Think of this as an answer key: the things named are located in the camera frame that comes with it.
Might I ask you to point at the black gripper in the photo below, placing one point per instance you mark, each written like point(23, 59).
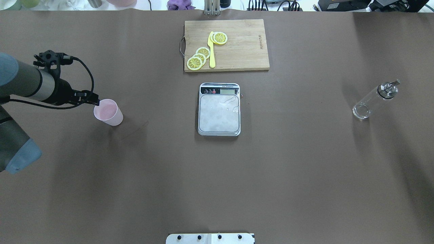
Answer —
point(62, 91)

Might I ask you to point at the pink plastic cup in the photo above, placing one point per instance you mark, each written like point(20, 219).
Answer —
point(108, 112)

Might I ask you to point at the glass sauce dispenser bottle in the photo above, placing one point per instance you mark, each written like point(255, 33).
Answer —
point(384, 92)

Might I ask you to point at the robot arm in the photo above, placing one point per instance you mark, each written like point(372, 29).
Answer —
point(40, 85)

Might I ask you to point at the green cup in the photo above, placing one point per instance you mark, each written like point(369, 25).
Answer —
point(30, 3)

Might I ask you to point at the silver kitchen scale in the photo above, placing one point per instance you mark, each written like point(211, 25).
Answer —
point(219, 109)

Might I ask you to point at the purple cloth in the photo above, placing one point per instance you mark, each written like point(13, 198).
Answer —
point(175, 5)

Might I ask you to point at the yellow plastic knife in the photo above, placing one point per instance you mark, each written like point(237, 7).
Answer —
point(210, 44)

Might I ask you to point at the lemon slice by knife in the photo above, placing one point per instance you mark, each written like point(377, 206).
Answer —
point(219, 38)

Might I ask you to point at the black water bottle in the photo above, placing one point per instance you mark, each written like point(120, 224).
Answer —
point(225, 3)

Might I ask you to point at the wooden cutting board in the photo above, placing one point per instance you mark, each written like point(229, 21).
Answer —
point(245, 49)

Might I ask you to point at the black power strip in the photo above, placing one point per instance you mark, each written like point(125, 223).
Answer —
point(274, 5)

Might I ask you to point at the lemon slice near handle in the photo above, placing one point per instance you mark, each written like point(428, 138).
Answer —
point(194, 63)

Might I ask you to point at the aluminium frame post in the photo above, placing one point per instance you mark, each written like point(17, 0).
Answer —
point(212, 8)

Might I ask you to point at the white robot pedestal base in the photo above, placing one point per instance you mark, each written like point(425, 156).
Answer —
point(211, 238)

